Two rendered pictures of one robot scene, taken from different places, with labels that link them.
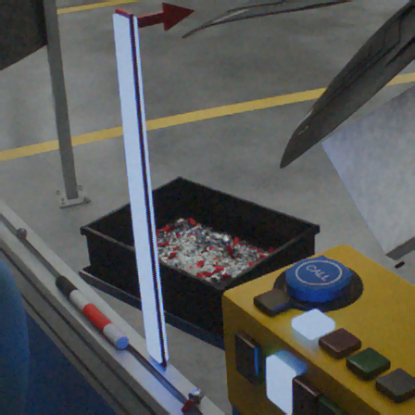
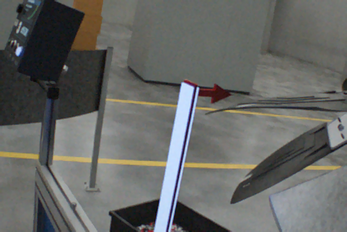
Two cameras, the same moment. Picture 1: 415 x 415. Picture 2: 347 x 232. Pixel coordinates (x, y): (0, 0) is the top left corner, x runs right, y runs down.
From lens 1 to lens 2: 0.26 m
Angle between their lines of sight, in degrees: 13
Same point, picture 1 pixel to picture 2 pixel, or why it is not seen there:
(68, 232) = (86, 203)
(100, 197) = (105, 190)
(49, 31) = (100, 104)
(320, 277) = not seen: outside the picture
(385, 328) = not seen: outside the picture
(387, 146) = (308, 205)
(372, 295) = not seen: outside the picture
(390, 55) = (308, 152)
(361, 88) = (288, 167)
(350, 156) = (285, 206)
